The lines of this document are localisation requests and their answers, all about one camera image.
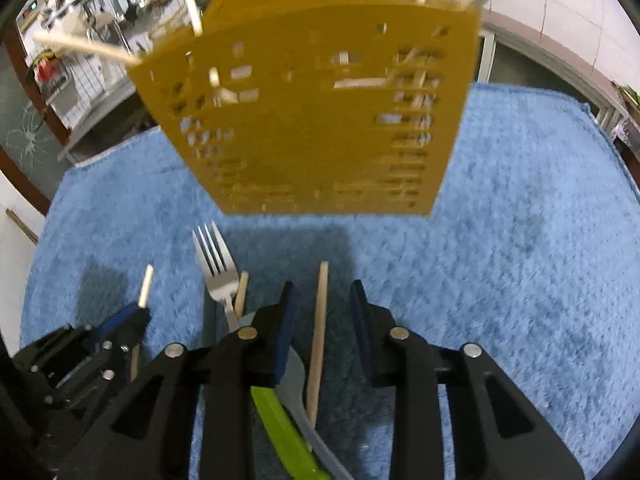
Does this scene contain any metal fork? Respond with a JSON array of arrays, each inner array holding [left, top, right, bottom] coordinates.
[[192, 220, 243, 333]]

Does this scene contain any kitchen counter cabinet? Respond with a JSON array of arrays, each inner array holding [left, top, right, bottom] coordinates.
[[475, 7, 640, 171]]

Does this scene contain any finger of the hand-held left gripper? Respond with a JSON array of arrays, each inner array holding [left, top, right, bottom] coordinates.
[[82, 301, 152, 348]]

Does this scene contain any green handled utensil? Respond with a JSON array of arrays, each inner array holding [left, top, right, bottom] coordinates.
[[250, 386, 333, 480]]

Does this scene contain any green-handled knife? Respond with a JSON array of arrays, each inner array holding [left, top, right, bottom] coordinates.
[[237, 310, 358, 480]]

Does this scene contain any wooden stick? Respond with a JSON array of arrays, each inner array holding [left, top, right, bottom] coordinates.
[[6, 208, 40, 245]]

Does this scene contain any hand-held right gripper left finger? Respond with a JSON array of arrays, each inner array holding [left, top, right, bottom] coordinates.
[[55, 280, 296, 480]]

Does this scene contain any blue knitted blanket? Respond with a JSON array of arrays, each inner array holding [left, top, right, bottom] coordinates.
[[20, 82, 640, 480]]

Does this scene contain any brown frosted glass door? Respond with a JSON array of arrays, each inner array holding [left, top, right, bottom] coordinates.
[[0, 25, 70, 213]]

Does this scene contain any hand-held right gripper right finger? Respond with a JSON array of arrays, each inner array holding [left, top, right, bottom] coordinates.
[[349, 279, 586, 480]]

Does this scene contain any yellow perforated utensil holder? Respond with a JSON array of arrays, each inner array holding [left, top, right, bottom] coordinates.
[[127, 0, 482, 218]]

